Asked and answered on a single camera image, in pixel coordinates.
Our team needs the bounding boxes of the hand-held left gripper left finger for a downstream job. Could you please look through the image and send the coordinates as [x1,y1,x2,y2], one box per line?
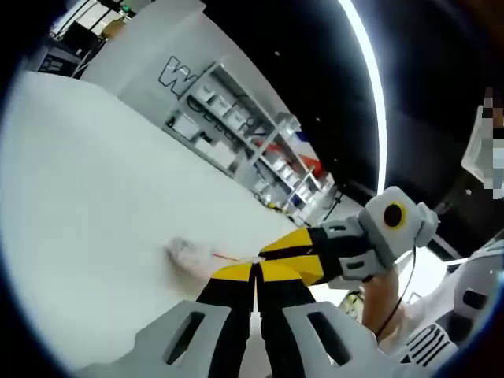
[78,262,258,378]

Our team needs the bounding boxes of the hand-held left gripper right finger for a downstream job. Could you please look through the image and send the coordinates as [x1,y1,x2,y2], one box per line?
[254,260,399,378]

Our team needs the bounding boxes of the clear resealable bag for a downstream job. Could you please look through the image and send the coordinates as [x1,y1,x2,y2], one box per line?
[164,237,264,279]

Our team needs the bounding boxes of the person's right hand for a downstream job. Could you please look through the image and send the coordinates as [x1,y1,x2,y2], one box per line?
[361,261,409,328]

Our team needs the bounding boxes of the yellow black tools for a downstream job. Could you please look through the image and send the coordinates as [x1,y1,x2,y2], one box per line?
[262,195,291,216]

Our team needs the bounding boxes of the white vented chest device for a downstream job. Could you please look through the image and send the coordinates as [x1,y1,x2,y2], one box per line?
[399,239,504,369]

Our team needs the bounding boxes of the red blue white box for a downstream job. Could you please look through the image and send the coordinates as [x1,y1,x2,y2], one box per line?
[265,131,322,169]

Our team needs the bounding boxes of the grey metal shelf rack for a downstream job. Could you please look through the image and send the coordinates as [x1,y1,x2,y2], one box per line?
[162,61,336,217]

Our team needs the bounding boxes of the row of white storage bins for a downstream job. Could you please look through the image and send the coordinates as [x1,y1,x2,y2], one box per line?
[169,84,316,206]

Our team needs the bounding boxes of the long ceiling light strip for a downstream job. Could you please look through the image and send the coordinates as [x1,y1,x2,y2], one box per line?
[337,0,390,191]

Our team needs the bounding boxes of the black cabinet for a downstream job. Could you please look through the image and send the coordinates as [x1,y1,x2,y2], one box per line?
[37,43,86,78]

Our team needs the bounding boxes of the thin black cable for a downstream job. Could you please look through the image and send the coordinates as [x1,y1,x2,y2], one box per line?
[376,235,419,340]

